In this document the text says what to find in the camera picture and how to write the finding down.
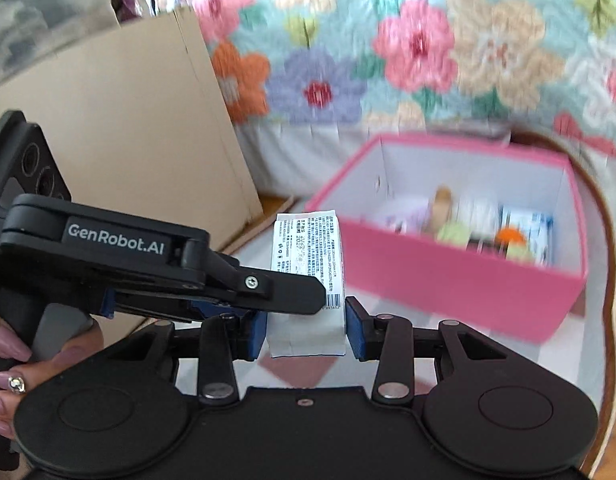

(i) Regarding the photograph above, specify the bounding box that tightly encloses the purple plush toy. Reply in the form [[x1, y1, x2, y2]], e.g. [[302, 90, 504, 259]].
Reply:
[[361, 196, 430, 234]]

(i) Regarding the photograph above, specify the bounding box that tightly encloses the orange makeup sponge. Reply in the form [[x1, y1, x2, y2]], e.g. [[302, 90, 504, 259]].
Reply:
[[494, 226, 527, 248]]

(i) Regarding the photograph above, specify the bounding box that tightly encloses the person's left hand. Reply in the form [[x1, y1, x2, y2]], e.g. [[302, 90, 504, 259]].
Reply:
[[0, 318, 104, 440]]

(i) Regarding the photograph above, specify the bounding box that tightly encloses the beige foundation bottle gold cap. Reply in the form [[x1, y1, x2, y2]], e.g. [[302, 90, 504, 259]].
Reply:
[[423, 185, 453, 235]]

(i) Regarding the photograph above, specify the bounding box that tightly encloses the clear box of floss picks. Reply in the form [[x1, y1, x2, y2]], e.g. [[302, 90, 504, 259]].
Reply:
[[453, 196, 500, 238]]

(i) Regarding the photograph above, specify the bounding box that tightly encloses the blue white wet wipes pack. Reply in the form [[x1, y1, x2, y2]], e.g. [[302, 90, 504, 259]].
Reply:
[[500, 206, 553, 266]]

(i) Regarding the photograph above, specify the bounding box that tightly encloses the white tissue pack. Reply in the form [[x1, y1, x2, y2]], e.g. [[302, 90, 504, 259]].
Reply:
[[267, 210, 346, 358]]

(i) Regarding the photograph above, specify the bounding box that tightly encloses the pink cardboard box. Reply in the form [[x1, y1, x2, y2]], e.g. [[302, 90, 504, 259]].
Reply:
[[306, 133, 588, 342]]

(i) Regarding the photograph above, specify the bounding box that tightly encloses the beige cabinet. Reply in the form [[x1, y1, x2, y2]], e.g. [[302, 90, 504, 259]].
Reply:
[[0, 11, 262, 250]]

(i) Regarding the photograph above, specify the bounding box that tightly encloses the grey fabric bag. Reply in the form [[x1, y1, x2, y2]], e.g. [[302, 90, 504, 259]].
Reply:
[[0, 0, 118, 84]]

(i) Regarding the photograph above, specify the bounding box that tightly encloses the floral quilt bedspread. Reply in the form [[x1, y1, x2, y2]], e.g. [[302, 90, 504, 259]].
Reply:
[[192, 0, 616, 157]]

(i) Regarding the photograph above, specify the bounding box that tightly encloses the green yarn ball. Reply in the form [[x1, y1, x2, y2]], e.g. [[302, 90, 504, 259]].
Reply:
[[435, 222, 535, 264]]

